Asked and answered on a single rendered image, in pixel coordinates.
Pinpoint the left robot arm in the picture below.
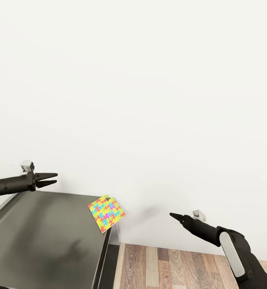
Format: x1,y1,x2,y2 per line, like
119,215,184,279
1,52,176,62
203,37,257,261
0,159,58,196

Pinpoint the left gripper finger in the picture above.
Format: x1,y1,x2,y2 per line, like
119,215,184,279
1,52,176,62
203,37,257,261
33,173,58,187
36,180,57,189

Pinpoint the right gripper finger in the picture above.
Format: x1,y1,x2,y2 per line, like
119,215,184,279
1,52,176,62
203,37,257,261
169,212,186,223

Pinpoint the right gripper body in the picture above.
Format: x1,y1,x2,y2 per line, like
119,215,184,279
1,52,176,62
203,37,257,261
182,215,208,241

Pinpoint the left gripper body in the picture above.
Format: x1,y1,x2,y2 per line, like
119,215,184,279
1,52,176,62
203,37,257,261
4,172,36,194

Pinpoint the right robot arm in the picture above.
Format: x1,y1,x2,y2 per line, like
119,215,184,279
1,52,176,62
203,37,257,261
169,210,267,289

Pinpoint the jigsaw puzzle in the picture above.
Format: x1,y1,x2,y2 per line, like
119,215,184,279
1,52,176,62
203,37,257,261
88,195,126,233

